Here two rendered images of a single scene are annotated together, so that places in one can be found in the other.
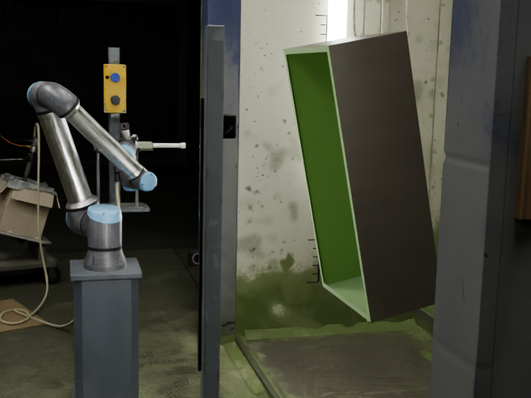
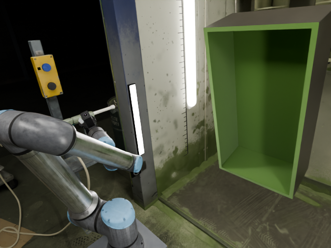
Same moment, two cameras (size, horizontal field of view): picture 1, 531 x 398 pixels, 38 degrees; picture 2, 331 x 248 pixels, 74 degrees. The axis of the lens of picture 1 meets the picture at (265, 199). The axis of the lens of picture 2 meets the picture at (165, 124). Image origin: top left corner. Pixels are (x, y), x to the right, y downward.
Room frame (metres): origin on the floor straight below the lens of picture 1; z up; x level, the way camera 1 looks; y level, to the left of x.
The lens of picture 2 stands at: (2.58, 0.85, 1.68)
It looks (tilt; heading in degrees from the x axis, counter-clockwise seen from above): 25 degrees down; 332
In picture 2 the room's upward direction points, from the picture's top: 5 degrees counter-clockwise
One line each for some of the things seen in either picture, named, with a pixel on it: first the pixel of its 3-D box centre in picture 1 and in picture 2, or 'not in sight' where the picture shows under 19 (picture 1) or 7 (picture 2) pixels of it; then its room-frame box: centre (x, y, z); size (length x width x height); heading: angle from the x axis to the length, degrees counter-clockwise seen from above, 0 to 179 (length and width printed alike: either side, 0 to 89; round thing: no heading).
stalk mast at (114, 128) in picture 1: (114, 197); (67, 152); (4.28, 0.84, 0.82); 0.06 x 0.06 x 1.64; 15
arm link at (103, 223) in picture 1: (103, 225); (118, 220); (3.40, 0.72, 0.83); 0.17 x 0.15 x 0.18; 38
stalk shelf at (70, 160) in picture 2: (117, 207); (77, 162); (4.14, 0.80, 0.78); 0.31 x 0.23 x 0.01; 105
